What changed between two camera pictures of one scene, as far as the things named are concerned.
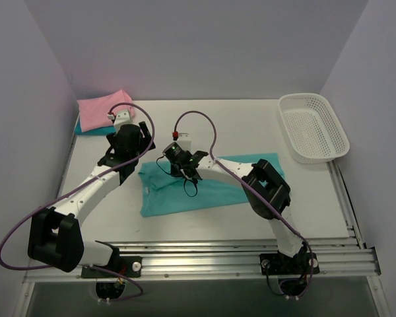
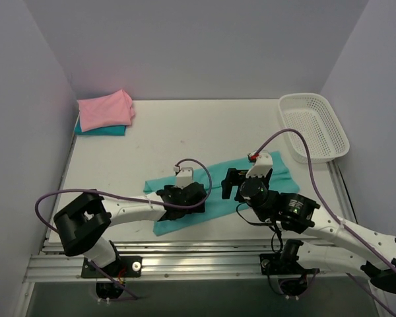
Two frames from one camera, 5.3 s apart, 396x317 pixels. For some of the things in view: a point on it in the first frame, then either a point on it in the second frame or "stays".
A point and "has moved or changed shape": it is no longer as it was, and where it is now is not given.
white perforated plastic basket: (315, 135) stays
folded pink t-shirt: (94, 111) stays
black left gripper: (144, 133) → (194, 193)
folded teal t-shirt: (96, 131) stays
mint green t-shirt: (161, 192) has moved or changed shape
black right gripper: (191, 161) → (233, 180)
